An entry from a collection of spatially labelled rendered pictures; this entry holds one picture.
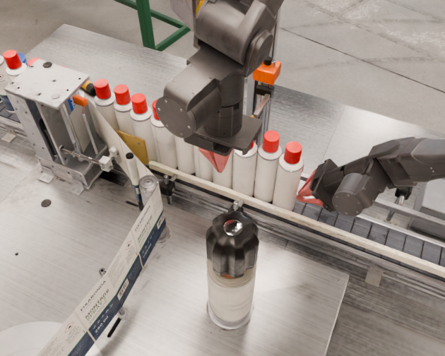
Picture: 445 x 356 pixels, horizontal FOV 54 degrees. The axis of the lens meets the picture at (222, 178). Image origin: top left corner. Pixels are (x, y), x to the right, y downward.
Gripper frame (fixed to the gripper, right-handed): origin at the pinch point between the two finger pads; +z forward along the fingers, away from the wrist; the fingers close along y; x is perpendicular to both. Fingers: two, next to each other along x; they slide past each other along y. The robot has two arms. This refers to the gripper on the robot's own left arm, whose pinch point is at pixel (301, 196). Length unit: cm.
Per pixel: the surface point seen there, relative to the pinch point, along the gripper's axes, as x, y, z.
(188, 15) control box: -43.6, 0.9, -13.9
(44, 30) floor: -113, -135, 206
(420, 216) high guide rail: 17.5, -3.0, -17.5
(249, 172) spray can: -12.4, 2.7, 3.3
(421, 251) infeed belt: 25.7, -0.9, -12.7
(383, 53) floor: 59, -206, 69
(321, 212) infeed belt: 7.4, -1.5, 1.0
